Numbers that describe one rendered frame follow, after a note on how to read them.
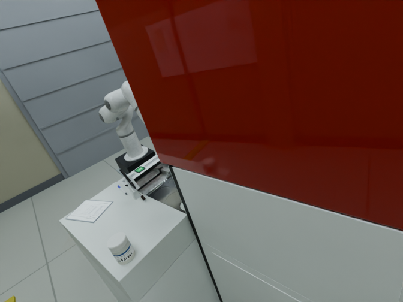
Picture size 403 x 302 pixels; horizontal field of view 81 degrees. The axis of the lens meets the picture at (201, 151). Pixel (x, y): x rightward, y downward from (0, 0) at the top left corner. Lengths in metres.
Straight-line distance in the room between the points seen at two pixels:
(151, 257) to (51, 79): 3.67
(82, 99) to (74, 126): 0.46
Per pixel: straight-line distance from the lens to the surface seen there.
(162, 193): 1.35
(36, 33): 4.38
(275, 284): 0.99
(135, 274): 1.00
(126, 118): 1.75
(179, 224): 1.04
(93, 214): 1.34
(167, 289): 1.15
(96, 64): 4.48
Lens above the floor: 1.64
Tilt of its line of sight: 27 degrees down
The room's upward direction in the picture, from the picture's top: 17 degrees counter-clockwise
